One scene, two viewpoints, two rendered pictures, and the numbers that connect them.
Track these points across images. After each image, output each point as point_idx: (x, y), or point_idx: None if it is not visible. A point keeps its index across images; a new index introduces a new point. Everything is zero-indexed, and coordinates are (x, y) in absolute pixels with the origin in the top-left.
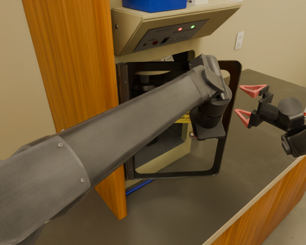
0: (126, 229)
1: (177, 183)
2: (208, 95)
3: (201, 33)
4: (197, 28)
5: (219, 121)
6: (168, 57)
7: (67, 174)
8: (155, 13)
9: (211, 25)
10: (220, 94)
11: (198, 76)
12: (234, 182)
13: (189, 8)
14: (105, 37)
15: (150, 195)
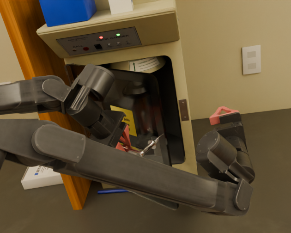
0: (70, 218)
1: (147, 204)
2: (34, 101)
3: (152, 39)
4: (132, 35)
5: (106, 134)
6: (142, 61)
7: None
8: (50, 27)
9: (152, 31)
10: (71, 104)
11: (34, 84)
12: (204, 232)
13: (93, 19)
14: (18, 45)
15: (114, 203)
